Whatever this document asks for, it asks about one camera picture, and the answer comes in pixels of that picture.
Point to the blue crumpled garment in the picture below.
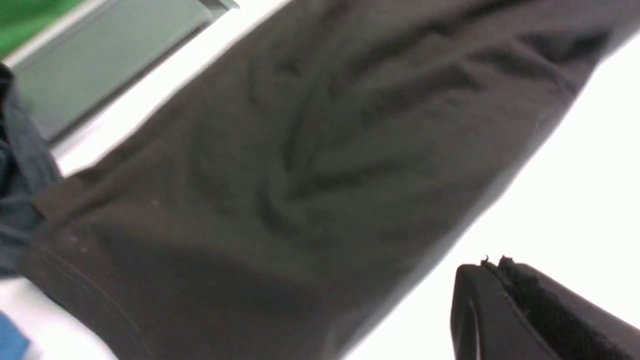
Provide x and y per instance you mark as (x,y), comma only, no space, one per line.
(13,344)

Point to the green backdrop cloth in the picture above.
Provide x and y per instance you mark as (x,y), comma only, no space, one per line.
(20,20)

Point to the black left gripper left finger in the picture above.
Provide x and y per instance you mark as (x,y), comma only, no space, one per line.
(486,323)

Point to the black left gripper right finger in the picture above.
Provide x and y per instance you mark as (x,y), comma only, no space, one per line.
(573,327)

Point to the dark gray flat tray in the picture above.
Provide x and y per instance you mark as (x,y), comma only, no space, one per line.
(95,52)

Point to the dark gray long-sleeve top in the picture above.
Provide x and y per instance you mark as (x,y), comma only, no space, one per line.
(286,198)

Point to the dark teal crumpled garment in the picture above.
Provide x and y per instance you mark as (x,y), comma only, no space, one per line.
(27,168)

